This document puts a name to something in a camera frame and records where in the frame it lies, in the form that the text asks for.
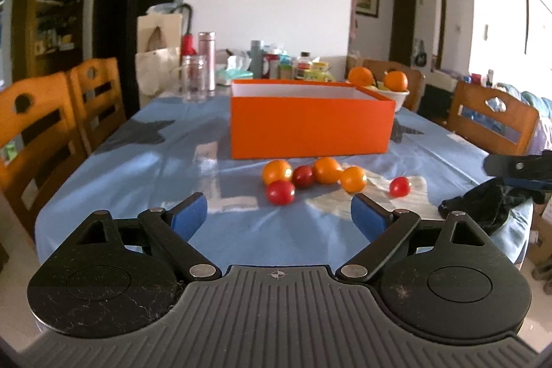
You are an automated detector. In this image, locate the orange cherry tomato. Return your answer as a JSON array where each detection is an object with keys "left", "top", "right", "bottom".
[
  {"left": 262, "top": 159, "right": 294, "bottom": 187},
  {"left": 339, "top": 166, "right": 368, "bottom": 193},
  {"left": 313, "top": 157, "right": 343, "bottom": 185}
]

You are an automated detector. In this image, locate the red umbrella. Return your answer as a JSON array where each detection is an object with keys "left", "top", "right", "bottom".
[{"left": 180, "top": 3, "right": 195, "bottom": 56}]

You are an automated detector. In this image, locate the grey bottle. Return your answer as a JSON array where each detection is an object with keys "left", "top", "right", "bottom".
[{"left": 250, "top": 40, "right": 266, "bottom": 79}]

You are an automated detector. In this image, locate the orange cardboard box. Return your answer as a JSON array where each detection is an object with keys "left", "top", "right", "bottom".
[{"left": 230, "top": 79, "right": 396, "bottom": 160}]

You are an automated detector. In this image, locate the tissue pack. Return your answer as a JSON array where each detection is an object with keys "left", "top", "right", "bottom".
[{"left": 216, "top": 55, "right": 253, "bottom": 86}]

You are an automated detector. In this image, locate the yellow-green box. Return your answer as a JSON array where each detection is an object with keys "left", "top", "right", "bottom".
[{"left": 304, "top": 62, "right": 333, "bottom": 82}]

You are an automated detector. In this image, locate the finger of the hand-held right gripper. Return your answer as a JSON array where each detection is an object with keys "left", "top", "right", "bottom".
[{"left": 482, "top": 150, "right": 552, "bottom": 205}]

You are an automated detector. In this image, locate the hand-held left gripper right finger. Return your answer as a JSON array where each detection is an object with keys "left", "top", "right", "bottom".
[{"left": 335, "top": 192, "right": 492, "bottom": 282}]

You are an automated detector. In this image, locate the dark red cherry tomato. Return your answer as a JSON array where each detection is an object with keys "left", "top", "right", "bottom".
[{"left": 292, "top": 165, "right": 317, "bottom": 189}]

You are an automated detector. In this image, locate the red canister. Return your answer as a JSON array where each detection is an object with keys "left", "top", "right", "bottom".
[{"left": 263, "top": 53, "right": 281, "bottom": 80}]

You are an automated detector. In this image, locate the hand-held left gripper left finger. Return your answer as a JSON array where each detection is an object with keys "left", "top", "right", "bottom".
[{"left": 75, "top": 192, "right": 223, "bottom": 280}]

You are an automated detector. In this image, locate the pink thermos bottle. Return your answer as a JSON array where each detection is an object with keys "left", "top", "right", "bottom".
[{"left": 197, "top": 32, "right": 216, "bottom": 91}]

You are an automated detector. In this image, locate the beige bag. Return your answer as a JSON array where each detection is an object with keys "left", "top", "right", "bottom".
[{"left": 137, "top": 13, "right": 184, "bottom": 52}]

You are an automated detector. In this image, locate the orange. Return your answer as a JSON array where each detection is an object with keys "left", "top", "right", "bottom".
[
  {"left": 348, "top": 67, "right": 374, "bottom": 88},
  {"left": 384, "top": 70, "right": 408, "bottom": 92}
]

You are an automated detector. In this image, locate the dark wooden door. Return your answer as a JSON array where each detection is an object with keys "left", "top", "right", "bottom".
[{"left": 92, "top": 0, "right": 190, "bottom": 119}]

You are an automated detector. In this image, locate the wooden shelf cabinet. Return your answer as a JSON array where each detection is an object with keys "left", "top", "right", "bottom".
[{"left": 13, "top": 0, "right": 93, "bottom": 82}]

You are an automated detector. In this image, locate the black cloth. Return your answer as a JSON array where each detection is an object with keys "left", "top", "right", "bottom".
[{"left": 438, "top": 178, "right": 533, "bottom": 235}]

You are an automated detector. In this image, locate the white bowl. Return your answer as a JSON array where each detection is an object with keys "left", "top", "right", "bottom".
[{"left": 364, "top": 86, "right": 410, "bottom": 112}]

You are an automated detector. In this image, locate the small red cherry tomato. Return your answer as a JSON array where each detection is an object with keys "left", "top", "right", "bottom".
[{"left": 389, "top": 177, "right": 410, "bottom": 197}]

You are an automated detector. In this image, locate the wooden chair with heart cutout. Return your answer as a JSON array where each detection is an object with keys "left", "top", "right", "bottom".
[{"left": 446, "top": 80, "right": 541, "bottom": 157}]

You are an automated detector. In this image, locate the blue tablecloth with dark stars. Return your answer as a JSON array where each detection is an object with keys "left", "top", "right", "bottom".
[{"left": 34, "top": 86, "right": 535, "bottom": 265}]

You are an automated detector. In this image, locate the clear glass mug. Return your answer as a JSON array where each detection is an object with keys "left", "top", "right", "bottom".
[{"left": 179, "top": 54, "right": 208, "bottom": 103}]

